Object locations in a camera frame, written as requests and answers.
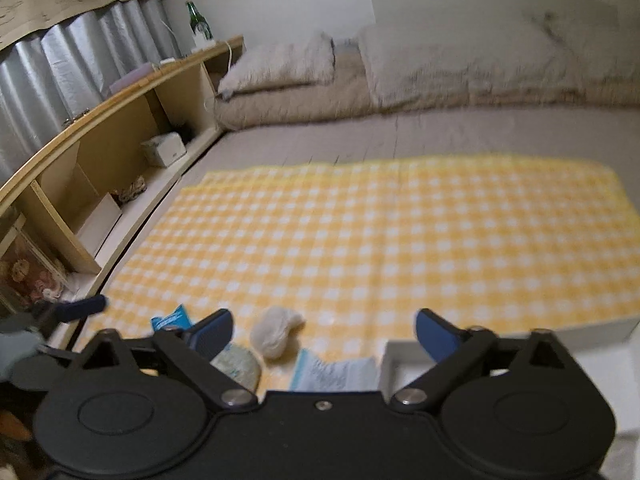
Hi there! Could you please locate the green glass bottle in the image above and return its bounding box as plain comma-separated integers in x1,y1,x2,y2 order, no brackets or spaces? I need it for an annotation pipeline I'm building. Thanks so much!
186,0,213,43

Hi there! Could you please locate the white cable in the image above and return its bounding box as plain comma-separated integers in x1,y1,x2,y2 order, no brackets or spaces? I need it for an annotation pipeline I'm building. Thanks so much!
135,0,183,58

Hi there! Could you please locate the blue and white sachet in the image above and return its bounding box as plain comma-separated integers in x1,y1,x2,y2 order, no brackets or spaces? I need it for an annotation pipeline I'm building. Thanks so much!
289,349,381,392

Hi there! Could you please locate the white shallow box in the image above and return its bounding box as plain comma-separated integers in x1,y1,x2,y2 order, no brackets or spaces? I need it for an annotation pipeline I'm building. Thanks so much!
377,315,640,411

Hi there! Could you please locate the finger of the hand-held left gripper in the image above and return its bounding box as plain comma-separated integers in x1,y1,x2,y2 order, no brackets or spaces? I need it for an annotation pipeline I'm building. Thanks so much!
30,294,108,332

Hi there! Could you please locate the bag with teal accessory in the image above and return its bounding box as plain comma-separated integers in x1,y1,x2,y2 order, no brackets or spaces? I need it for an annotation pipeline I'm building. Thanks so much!
210,344,262,391

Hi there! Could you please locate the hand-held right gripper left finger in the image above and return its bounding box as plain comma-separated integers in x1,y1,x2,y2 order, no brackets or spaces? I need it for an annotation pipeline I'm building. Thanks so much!
82,308,258,408

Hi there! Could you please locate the bundle of rope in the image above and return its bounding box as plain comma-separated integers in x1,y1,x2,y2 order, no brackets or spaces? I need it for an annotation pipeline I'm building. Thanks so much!
112,175,148,206

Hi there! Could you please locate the grey bed sheet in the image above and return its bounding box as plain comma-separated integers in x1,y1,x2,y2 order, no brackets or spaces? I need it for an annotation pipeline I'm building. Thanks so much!
180,105,640,201

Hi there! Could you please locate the yellow checkered mat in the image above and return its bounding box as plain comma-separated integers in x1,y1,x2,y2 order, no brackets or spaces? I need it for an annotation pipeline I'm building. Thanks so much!
97,157,640,392

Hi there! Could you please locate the pink flat box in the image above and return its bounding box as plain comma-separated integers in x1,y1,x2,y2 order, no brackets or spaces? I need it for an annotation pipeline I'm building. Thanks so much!
107,63,156,93

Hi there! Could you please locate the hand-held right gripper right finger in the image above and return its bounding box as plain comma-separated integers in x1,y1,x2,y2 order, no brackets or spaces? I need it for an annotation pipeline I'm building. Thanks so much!
390,308,581,408

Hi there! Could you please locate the white box in shelf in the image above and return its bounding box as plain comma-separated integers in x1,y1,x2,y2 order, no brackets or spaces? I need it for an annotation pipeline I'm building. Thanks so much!
75,194,123,251

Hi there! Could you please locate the silver curtain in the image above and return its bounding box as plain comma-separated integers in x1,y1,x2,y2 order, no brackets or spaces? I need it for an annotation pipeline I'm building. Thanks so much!
0,0,183,171

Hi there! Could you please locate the fuzzy beige pillow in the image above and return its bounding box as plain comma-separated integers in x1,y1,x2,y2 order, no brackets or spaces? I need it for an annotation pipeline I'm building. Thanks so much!
218,32,336,100

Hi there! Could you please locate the small blue packet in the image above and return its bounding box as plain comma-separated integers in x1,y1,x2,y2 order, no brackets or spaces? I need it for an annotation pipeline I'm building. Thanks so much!
151,305,193,333

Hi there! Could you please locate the white tissue box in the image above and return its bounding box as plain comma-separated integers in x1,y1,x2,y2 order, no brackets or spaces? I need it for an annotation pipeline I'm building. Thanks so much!
141,132,187,167

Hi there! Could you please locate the beige quilted duvet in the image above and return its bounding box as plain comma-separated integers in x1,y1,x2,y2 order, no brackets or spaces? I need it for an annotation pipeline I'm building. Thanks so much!
357,10,591,108

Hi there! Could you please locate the white fluffy puff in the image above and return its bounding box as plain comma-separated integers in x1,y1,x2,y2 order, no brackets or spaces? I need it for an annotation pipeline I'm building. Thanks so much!
250,306,307,359

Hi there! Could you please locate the wooden shelf unit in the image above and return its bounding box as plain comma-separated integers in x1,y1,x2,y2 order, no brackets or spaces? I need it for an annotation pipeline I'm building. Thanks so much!
0,35,245,311

